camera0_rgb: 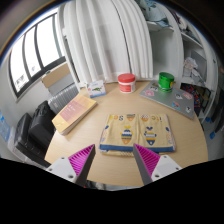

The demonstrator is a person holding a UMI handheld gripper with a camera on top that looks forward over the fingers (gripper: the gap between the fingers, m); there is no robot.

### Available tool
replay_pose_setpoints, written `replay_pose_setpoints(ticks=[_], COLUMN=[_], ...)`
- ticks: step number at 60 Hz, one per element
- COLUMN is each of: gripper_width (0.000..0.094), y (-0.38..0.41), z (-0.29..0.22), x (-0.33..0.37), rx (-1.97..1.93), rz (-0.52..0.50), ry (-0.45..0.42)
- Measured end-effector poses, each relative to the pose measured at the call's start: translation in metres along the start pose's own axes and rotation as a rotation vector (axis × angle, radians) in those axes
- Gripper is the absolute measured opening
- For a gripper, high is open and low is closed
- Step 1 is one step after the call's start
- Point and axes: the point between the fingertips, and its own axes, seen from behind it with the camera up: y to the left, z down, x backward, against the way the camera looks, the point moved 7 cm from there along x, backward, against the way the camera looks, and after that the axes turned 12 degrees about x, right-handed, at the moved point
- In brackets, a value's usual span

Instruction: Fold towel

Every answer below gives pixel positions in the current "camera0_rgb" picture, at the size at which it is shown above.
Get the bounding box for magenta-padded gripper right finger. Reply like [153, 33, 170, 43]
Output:
[132, 143, 183, 186]

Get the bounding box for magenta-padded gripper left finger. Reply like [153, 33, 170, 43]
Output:
[45, 143, 97, 188]

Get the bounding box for yellow fish-print towel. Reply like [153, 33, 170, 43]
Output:
[99, 113, 177, 157]

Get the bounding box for black backpack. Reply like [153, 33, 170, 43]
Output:
[28, 100, 57, 151]

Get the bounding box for orange and yellow book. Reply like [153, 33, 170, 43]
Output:
[51, 93, 98, 136]

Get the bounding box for silver laptop with stickers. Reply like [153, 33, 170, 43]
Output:
[139, 79, 196, 120]

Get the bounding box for small white and blue carton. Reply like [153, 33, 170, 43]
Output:
[86, 79, 107, 99]

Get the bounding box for green metal tin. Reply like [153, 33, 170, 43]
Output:
[157, 71, 176, 94]

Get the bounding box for white jar with red lid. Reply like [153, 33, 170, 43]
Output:
[117, 73, 137, 94]

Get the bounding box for brown cardboard box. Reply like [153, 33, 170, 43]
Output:
[41, 62, 73, 89]

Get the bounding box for white shelf unit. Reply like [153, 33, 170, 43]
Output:
[143, 0, 219, 124]

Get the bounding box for black-framed window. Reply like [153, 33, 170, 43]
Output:
[8, 13, 67, 101]

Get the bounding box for white curtain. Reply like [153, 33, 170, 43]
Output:
[57, 0, 154, 88]

